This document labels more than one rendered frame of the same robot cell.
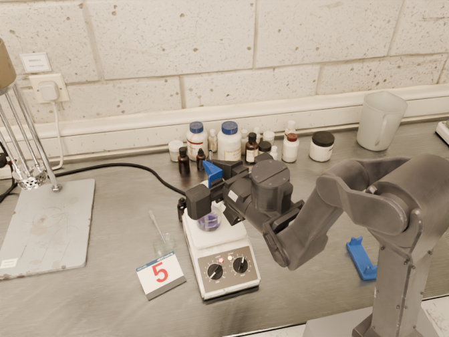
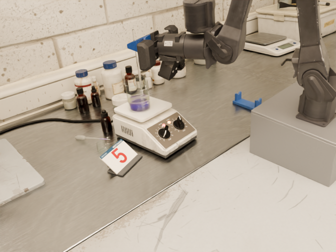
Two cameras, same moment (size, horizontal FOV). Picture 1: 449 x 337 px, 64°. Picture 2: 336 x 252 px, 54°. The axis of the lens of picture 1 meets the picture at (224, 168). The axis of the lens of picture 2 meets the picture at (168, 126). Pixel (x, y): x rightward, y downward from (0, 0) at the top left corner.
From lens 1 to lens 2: 0.47 m
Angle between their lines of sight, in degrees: 26
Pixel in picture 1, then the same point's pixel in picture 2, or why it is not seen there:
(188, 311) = (159, 168)
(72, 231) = (13, 169)
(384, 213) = not seen: outside the picture
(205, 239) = (145, 114)
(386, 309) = (307, 17)
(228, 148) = (115, 80)
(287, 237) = (226, 32)
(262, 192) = (198, 10)
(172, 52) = (42, 16)
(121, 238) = (64, 158)
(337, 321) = (268, 103)
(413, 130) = not seen: hidden behind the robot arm
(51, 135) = not seen: outside the picture
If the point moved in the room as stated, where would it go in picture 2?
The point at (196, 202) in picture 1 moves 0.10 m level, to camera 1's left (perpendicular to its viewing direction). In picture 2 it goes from (148, 47) to (104, 57)
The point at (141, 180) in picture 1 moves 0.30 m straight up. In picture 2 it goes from (51, 127) to (22, 29)
